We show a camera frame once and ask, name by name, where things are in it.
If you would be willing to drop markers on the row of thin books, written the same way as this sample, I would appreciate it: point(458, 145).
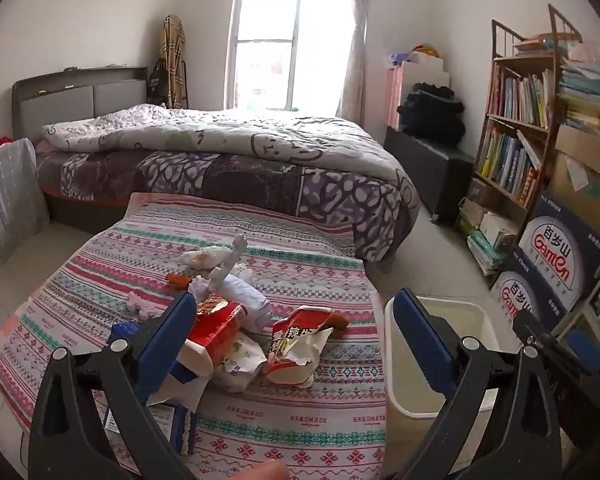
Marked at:
point(520, 95)

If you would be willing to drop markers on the pink white cabinet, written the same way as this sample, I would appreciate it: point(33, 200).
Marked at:
point(395, 95)

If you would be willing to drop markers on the brown cardboard box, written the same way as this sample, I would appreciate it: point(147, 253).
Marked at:
point(585, 180)

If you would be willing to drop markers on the stack of books on floor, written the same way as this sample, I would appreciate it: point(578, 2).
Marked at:
point(490, 240)

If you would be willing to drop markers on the colourful toys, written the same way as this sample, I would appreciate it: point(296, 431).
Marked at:
point(422, 52)

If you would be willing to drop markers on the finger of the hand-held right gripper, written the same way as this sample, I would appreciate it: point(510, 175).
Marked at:
point(586, 351)

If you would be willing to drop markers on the plaid coat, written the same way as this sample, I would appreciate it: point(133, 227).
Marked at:
point(172, 55)

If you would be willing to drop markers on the red yellow snack packet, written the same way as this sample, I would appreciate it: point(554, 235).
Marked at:
point(215, 335)

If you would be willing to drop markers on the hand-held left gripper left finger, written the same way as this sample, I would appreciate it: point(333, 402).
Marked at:
point(172, 330)

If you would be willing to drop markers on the stack of papers and booklets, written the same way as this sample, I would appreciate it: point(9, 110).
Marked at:
point(587, 90)

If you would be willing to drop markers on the blue white carton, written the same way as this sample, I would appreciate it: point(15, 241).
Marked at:
point(180, 385)

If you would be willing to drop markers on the torn red snack packet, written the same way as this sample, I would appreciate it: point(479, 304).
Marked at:
point(285, 342)

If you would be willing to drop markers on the grey bed with headboard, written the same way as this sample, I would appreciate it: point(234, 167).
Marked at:
point(75, 105)

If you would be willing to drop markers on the white printed wrapper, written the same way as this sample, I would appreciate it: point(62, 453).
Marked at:
point(240, 365)

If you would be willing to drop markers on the stained crumpled tissue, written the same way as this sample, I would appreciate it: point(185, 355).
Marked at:
point(202, 257)

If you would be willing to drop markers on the white trash bin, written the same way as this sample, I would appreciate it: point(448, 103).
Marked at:
point(472, 325)

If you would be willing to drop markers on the black storage bench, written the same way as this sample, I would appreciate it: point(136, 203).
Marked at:
point(430, 170)

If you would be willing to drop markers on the orange snack wrapper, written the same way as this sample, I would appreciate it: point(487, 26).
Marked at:
point(180, 280)

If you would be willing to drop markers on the row of thick books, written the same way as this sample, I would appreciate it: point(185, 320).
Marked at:
point(505, 160)

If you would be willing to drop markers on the grey striped cloth cover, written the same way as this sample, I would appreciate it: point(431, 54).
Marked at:
point(7, 200)

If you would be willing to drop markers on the wooden bookshelf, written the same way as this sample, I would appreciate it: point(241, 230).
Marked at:
point(550, 65)

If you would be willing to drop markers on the cream cartoon quilt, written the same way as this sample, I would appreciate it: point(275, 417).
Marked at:
point(220, 135)

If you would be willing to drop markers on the black bag on cabinet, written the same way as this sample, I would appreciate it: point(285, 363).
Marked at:
point(432, 110)

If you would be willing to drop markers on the beige curtain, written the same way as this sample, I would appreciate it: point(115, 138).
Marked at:
point(354, 50)

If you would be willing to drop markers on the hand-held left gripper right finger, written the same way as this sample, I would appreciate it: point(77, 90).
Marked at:
point(420, 335)

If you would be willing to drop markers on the striped patterned tablecloth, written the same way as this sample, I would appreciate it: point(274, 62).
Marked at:
point(290, 270)

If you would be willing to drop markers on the crumpled white tissue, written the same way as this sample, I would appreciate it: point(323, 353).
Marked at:
point(145, 305)
point(200, 288)

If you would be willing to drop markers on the window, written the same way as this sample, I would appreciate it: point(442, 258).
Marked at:
point(280, 35)

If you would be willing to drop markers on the blue printed carton box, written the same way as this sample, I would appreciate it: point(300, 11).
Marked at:
point(555, 250)
point(525, 295)

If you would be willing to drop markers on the white plastic bag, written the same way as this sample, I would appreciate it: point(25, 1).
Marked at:
point(250, 300)

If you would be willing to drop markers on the purple patterned bedspread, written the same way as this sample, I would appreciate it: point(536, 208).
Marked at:
point(260, 180)

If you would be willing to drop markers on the brown snack piece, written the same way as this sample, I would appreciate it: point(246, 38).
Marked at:
point(337, 321)

